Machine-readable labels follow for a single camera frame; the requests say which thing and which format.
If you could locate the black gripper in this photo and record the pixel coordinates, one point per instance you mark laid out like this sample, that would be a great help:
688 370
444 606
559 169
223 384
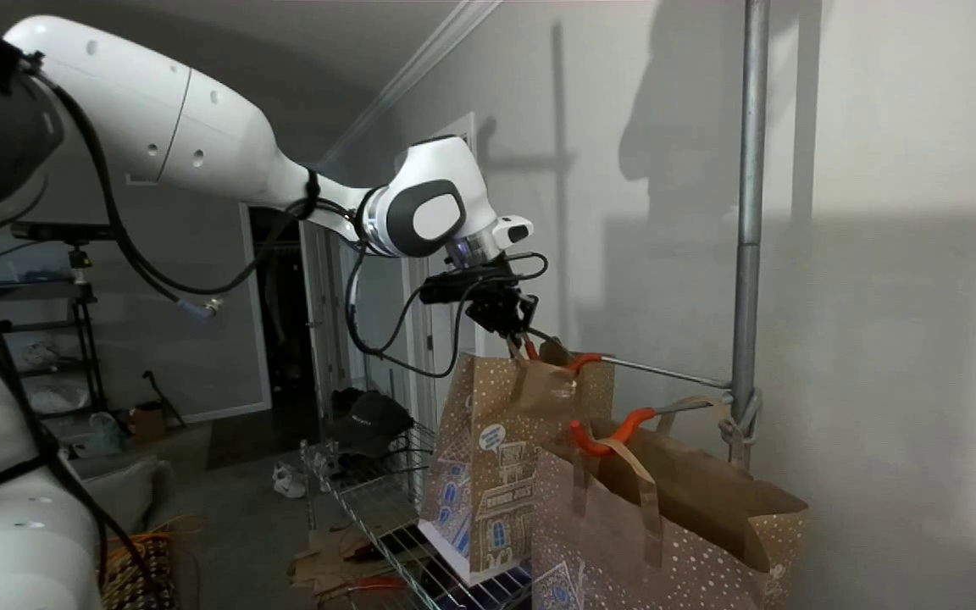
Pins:
488 296

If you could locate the clear plastic bag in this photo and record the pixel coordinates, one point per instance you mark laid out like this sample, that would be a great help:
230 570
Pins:
498 463

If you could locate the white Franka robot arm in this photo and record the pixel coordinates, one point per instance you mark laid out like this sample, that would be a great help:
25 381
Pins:
171 123

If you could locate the black bag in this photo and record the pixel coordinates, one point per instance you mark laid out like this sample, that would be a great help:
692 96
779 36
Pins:
367 422

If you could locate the brown paper bag white dots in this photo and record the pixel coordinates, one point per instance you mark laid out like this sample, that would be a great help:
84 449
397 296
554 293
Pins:
670 529

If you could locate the thin horizontal metal rod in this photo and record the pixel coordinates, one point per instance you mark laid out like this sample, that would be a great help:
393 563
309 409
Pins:
670 373

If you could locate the vertical grey metal pole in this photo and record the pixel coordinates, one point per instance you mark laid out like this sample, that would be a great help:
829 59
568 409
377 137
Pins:
751 205

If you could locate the brown cardboard piece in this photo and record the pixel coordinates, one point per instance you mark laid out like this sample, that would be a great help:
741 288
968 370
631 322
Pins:
336 563

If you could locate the woven basket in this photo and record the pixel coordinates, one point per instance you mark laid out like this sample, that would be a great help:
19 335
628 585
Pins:
136 570

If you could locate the black metal rack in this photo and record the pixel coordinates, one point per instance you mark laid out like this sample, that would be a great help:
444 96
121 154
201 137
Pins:
25 339

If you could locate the black camera on tripod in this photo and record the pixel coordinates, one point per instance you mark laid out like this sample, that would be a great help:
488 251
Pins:
67 231

